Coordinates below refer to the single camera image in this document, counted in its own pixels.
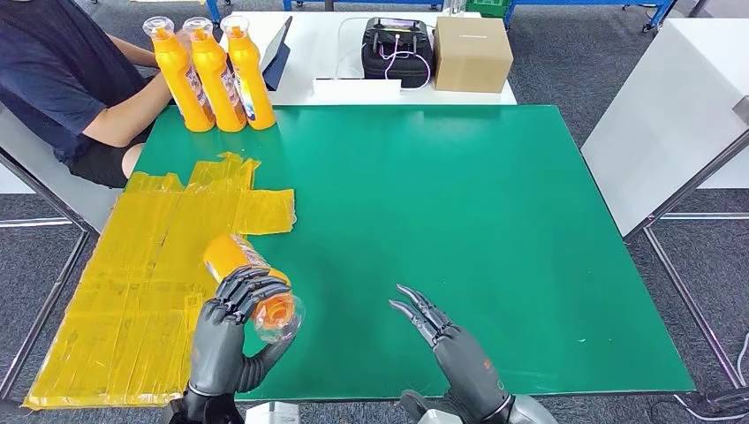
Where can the white side table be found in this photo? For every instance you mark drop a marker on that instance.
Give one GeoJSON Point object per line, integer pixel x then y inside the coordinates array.
{"type": "Point", "coordinates": [70, 193]}
{"type": "Point", "coordinates": [661, 117]}

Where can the green plastic crate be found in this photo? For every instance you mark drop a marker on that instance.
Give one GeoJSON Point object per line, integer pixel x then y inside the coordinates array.
{"type": "Point", "coordinates": [488, 6]}

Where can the yellow tape sheet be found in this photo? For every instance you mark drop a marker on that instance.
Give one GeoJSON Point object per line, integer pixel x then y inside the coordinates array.
{"type": "Point", "coordinates": [134, 263]}

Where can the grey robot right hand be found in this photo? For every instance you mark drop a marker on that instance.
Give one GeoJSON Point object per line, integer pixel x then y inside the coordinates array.
{"type": "Point", "coordinates": [468, 363]}

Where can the person's right forearm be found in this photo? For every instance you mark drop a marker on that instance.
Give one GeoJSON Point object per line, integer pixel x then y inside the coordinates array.
{"type": "Point", "coordinates": [129, 114]}

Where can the brown cardboard box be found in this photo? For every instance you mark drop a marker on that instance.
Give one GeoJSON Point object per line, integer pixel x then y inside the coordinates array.
{"type": "Point", "coordinates": [474, 58]}

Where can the black remote controller case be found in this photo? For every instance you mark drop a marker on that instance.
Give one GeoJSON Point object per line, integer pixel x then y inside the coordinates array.
{"type": "Point", "coordinates": [404, 70]}

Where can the tablet with dark folio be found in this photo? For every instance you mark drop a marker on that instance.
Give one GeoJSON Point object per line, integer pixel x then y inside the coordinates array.
{"type": "Point", "coordinates": [276, 64]}

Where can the person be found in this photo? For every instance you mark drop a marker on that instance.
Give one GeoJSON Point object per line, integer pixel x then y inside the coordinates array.
{"type": "Point", "coordinates": [41, 70]}

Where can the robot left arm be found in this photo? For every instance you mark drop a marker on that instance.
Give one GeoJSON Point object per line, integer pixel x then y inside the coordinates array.
{"type": "Point", "coordinates": [205, 409]}

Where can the green table board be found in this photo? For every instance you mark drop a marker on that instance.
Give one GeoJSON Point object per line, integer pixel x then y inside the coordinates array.
{"type": "Point", "coordinates": [439, 175]}

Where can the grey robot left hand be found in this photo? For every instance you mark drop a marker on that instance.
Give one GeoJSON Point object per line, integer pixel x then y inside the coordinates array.
{"type": "Point", "coordinates": [219, 351]}

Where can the orange bottle clear cap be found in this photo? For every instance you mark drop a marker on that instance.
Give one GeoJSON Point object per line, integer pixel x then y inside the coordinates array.
{"type": "Point", "coordinates": [216, 82]}
{"type": "Point", "coordinates": [251, 82]}
{"type": "Point", "coordinates": [178, 82]}
{"type": "Point", "coordinates": [234, 254]}

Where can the blue metal rack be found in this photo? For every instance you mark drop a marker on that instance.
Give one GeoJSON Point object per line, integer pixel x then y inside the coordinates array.
{"type": "Point", "coordinates": [215, 10]}
{"type": "Point", "coordinates": [351, 3]}
{"type": "Point", "coordinates": [585, 3]}

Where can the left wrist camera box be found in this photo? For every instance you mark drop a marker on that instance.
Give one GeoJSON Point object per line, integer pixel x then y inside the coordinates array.
{"type": "Point", "coordinates": [272, 414]}

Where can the person's left forearm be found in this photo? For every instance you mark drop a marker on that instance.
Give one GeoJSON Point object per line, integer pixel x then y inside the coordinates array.
{"type": "Point", "coordinates": [131, 52]}

